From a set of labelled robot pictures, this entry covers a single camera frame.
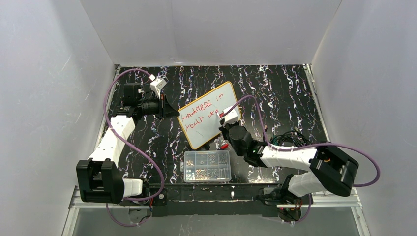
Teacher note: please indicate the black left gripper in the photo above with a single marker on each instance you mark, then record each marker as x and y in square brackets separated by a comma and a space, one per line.
[163, 107]

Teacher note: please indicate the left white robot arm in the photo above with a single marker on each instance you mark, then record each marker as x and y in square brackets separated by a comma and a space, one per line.
[98, 177]

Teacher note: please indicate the aluminium side rail left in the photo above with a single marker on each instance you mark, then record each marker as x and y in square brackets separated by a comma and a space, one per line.
[105, 107]

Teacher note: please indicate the aluminium side rail right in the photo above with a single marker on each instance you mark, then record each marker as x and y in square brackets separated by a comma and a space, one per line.
[311, 81]

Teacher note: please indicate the clear plastic screw box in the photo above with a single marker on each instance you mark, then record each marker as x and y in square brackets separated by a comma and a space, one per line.
[207, 166]

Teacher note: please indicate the aluminium side rail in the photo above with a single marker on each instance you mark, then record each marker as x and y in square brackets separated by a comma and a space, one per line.
[311, 81]
[105, 107]

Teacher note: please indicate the yellow framed whiteboard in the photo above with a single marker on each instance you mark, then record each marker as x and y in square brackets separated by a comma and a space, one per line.
[199, 119]

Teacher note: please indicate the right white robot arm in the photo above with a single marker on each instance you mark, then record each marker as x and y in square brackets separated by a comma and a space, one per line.
[327, 167]

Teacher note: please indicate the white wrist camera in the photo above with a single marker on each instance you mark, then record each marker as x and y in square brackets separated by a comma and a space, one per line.
[231, 116]
[157, 84]

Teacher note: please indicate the black ethernet cable teal plug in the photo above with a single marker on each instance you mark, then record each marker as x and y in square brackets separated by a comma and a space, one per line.
[294, 137]

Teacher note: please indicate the white red whiteboard marker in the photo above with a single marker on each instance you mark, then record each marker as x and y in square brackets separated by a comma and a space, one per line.
[219, 114]

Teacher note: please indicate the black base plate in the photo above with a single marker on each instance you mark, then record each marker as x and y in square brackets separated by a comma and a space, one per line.
[260, 207]

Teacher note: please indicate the aluminium front rail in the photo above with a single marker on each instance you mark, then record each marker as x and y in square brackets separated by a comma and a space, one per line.
[242, 193]

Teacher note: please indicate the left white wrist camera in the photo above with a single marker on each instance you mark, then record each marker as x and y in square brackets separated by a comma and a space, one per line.
[157, 84]

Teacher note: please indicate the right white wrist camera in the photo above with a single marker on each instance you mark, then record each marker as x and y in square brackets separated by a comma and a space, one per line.
[231, 116]

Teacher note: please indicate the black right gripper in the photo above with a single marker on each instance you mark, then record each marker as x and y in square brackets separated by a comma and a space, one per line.
[226, 129]

